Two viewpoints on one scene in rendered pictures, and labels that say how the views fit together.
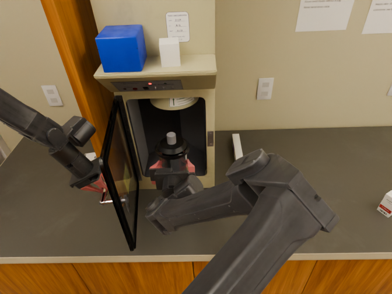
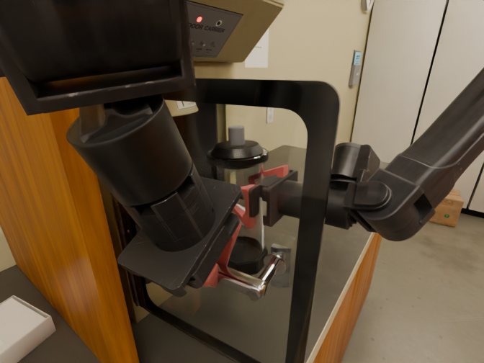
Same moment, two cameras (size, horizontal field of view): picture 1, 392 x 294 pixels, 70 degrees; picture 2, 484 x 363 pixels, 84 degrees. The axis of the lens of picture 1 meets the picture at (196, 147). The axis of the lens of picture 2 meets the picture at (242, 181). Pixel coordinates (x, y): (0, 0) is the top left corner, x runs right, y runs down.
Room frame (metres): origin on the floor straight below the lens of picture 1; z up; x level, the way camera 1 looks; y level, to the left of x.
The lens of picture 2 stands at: (0.42, 0.45, 1.40)
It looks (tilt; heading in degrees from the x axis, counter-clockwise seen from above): 23 degrees down; 304
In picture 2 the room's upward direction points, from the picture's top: straight up
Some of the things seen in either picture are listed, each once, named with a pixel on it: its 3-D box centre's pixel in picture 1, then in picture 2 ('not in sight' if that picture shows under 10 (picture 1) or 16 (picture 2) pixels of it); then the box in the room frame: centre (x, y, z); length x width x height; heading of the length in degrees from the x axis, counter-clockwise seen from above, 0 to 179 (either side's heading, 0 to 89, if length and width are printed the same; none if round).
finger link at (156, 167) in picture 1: (163, 170); not in sight; (0.63, 0.11, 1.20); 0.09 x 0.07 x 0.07; 0
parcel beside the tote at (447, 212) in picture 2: not in sight; (433, 203); (0.15, -2.62, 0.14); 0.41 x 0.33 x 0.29; 4
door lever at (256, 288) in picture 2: (111, 192); (236, 267); (0.55, 0.26, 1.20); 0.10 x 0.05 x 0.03; 4
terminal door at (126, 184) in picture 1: (123, 176); (200, 240); (0.63, 0.23, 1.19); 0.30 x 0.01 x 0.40; 4
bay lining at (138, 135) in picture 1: (172, 122); not in sight; (0.91, 0.09, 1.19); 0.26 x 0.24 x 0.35; 88
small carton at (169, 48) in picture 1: (170, 52); not in sight; (0.73, 0.06, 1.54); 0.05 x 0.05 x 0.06; 3
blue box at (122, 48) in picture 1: (123, 48); not in sight; (0.73, 0.18, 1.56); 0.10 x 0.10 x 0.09; 88
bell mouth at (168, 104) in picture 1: (174, 90); not in sight; (0.89, 0.07, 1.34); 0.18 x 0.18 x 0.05
